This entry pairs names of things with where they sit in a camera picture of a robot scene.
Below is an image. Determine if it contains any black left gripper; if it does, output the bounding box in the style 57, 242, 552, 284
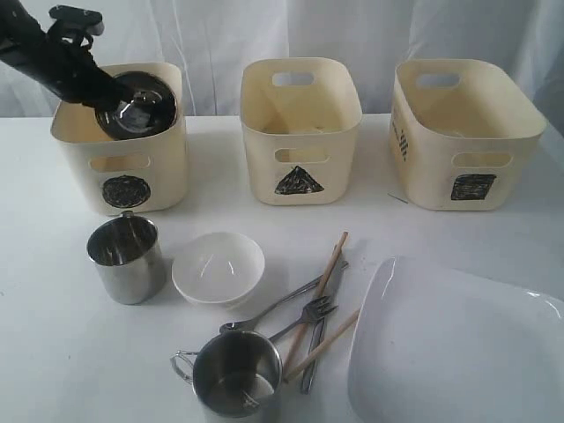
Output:
1, 1, 134, 113

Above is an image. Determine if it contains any steel bowl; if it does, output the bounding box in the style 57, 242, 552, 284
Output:
94, 70, 178, 140

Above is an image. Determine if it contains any steel cup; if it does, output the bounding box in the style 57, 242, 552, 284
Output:
170, 330, 283, 422
86, 211, 167, 305

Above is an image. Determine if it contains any white ceramic bowl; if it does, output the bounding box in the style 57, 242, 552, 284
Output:
171, 232, 265, 309

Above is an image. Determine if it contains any steel spoon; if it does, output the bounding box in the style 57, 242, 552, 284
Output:
219, 276, 322, 334

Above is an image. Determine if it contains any long wooden chopstick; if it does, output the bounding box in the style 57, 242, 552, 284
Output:
283, 232, 348, 376

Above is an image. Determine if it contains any short wooden chopstick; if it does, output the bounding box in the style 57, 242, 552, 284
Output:
284, 308, 360, 383

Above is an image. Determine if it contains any cream bin with circle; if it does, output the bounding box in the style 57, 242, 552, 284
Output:
50, 63, 188, 216

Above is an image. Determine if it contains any white backdrop curtain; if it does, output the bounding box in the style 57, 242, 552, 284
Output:
0, 0, 564, 119

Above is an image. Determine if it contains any cream bin with triangle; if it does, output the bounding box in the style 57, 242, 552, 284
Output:
240, 57, 362, 205

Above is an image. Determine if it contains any steel fork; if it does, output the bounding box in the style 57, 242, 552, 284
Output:
269, 296, 338, 343

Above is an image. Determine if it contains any steel table knife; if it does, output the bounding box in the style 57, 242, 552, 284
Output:
300, 256, 348, 395

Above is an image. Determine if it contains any cream bin with square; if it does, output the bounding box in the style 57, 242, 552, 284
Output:
390, 59, 546, 211

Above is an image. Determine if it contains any white square plate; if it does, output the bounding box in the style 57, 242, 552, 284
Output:
347, 256, 563, 422

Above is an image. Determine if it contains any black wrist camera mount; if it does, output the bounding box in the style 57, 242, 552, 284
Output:
48, 4, 105, 47

